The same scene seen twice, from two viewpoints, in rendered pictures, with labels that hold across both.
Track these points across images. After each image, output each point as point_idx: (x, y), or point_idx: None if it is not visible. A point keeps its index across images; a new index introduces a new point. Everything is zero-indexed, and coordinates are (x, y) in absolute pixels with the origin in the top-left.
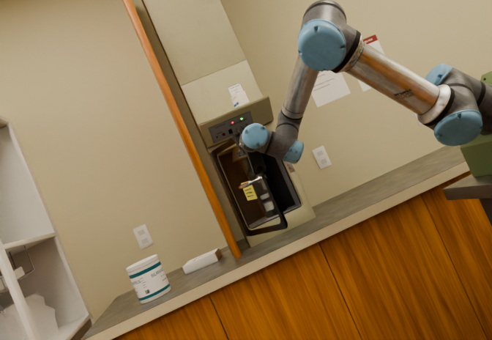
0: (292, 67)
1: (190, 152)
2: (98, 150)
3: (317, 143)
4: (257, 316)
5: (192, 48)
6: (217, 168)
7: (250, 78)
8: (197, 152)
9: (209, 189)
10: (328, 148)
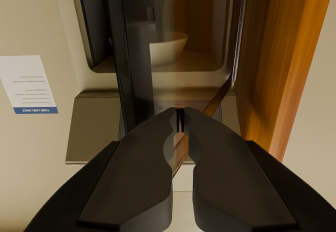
0: (65, 110)
1: (293, 112)
2: (317, 103)
3: (46, 4)
4: None
5: (178, 223)
6: (241, 39)
7: None
8: (280, 105)
9: None
10: None
